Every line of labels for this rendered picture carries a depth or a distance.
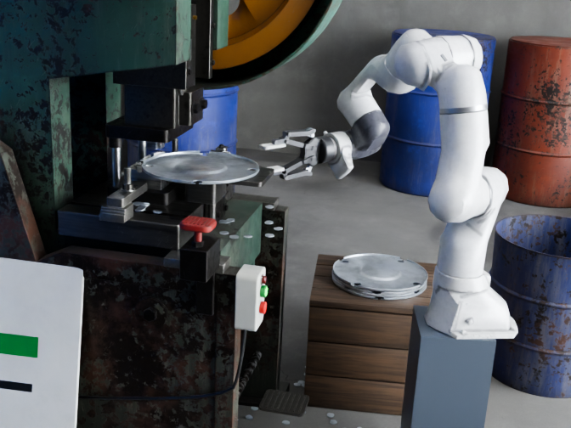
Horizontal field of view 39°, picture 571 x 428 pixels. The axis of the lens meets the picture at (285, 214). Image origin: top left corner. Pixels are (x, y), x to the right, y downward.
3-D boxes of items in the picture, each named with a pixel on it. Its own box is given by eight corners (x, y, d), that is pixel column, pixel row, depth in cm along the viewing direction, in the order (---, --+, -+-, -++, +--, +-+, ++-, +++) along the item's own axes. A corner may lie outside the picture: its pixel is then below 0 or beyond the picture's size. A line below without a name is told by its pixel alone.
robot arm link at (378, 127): (358, 103, 224) (375, 132, 220) (391, 99, 232) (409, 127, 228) (325, 143, 237) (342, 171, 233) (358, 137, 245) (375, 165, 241)
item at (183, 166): (133, 182, 188) (133, 178, 188) (149, 151, 216) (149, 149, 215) (259, 187, 190) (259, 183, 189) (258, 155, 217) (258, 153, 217)
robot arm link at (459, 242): (505, 262, 203) (518, 166, 196) (468, 282, 190) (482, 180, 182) (466, 250, 210) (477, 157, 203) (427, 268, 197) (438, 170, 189)
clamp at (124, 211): (151, 202, 199) (151, 161, 196) (123, 223, 183) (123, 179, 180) (128, 199, 200) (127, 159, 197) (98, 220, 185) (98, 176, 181)
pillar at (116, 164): (122, 185, 201) (121, 129, 197) (119, 188, 199) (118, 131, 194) (114, 184, 201) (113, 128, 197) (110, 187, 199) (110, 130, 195)
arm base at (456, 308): (507, 310, 210) (514, 259, 206) (523, 343, 193) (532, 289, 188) (421, 304, 211) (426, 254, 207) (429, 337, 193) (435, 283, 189)
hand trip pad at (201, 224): (217, 251, 175) (218, 217, 173) (209, 261, 169) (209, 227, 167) (186, 247, 176) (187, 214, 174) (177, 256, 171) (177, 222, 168)
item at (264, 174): (273, 216, 210) (275, 166, 206) (259, 234, 197) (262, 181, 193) (180, 205, 215) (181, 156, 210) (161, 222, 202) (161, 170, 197)
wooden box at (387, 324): (429, 358, 278) (440, 263, 267) (437, 419, 242) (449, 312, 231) (312, 347, 281) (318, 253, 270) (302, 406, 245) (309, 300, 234)
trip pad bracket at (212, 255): (218, 313, 184) (220, 232, 178) (205, 332, 175) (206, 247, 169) (193, 310, 185) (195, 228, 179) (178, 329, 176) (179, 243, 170)
